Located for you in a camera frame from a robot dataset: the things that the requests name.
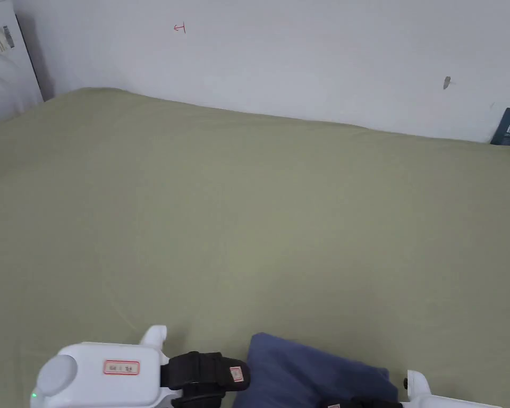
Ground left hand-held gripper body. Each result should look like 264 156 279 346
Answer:
29 325 184 408

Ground white washing machine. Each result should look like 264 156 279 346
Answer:
0 0 55 130

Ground bed with pale green sheet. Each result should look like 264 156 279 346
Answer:
0 87 510 408

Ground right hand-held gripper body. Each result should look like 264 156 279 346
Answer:
401 369 504 408

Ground dark blue garment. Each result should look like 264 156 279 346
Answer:
233 333 401 408

